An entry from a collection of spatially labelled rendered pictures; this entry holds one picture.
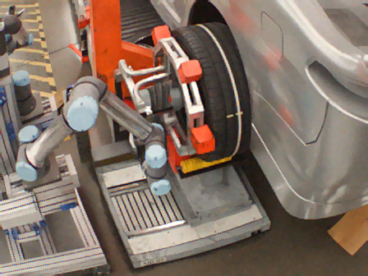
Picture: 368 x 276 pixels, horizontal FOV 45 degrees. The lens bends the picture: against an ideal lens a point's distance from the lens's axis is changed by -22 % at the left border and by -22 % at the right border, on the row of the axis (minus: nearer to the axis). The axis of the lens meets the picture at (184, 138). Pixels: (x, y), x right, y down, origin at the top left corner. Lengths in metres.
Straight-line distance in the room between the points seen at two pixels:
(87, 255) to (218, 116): 1.03
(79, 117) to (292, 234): 1.64
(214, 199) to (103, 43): 1.04
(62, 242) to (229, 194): 1.01
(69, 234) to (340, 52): 1.88
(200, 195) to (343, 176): 1.28
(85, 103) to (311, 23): 0.85
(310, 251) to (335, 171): 1.21
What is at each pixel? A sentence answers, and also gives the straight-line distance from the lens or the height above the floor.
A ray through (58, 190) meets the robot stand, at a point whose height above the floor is 0.70.
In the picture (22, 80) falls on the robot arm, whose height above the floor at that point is 1.04.
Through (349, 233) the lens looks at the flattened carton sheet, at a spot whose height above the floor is 0.01.
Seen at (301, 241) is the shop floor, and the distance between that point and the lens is 2.99.
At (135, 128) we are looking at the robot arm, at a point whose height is 1.04.
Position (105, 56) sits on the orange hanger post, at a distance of 2.85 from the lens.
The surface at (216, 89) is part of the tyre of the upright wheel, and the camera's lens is 2.22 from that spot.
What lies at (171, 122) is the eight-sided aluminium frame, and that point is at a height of 0.62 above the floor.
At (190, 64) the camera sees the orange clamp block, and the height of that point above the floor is 1.15.
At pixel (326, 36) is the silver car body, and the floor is 1.64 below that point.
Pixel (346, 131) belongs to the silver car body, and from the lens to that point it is 1.68.
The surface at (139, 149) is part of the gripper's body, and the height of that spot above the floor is 0.88.
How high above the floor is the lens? 2.41
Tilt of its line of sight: 43 degrees down
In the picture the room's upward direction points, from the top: 2 degrees counter-clockwise
